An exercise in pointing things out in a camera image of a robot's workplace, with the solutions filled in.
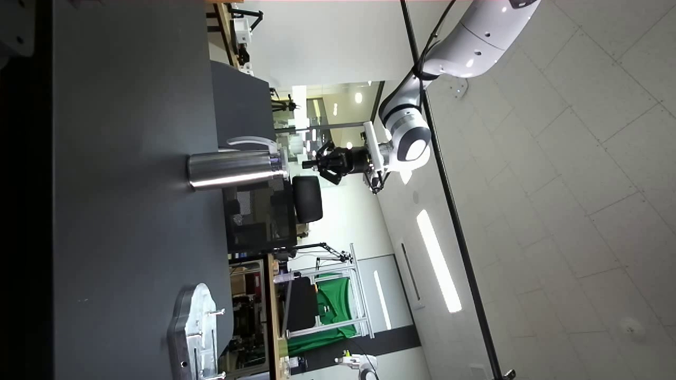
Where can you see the black mesh office chair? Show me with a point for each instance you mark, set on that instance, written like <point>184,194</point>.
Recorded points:
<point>276,211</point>

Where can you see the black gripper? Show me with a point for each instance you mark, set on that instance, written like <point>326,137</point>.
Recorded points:
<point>352,161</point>

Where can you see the grey partition panel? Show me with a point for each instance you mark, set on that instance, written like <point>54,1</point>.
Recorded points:
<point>239,106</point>

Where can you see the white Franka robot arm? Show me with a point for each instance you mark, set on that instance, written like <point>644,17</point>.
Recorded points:
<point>465,50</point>

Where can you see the green storage bins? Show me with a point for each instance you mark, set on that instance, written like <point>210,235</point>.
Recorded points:
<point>334,308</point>

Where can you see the wooden desk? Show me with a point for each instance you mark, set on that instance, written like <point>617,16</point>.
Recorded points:
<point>274,317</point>

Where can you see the shiny metal jar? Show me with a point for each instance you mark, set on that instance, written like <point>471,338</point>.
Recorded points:
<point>229,169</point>

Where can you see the long ceiling light strip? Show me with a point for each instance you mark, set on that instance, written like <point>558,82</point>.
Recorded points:
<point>437,261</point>

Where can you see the white metal shelf rack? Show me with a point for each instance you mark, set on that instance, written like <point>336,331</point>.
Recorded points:
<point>352,282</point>

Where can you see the black ceiling rail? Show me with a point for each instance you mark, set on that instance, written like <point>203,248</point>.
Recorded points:
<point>451,211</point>

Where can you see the white round object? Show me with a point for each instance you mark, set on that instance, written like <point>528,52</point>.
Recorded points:
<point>197,331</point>

